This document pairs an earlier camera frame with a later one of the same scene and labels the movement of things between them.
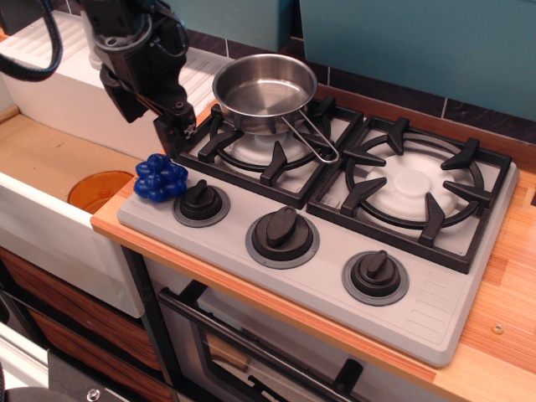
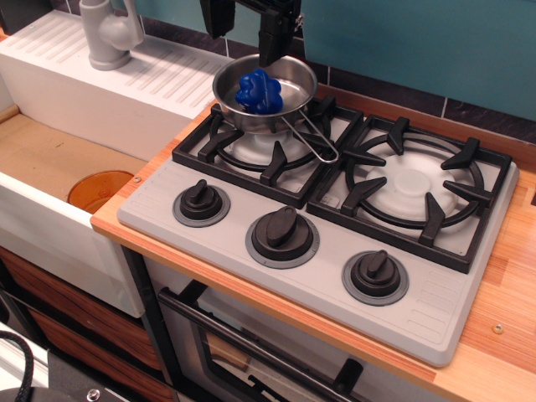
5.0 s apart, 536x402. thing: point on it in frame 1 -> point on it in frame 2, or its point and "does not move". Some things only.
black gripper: x=146 y=44 -> x=275 y=34
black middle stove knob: x=281 y=239 does not move
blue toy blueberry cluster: x=159 y=179 -> x=260 y=94
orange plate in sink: x=94 y=190 does not move
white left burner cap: x=257 y=148 does not move
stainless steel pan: x=265 y=94 does not move
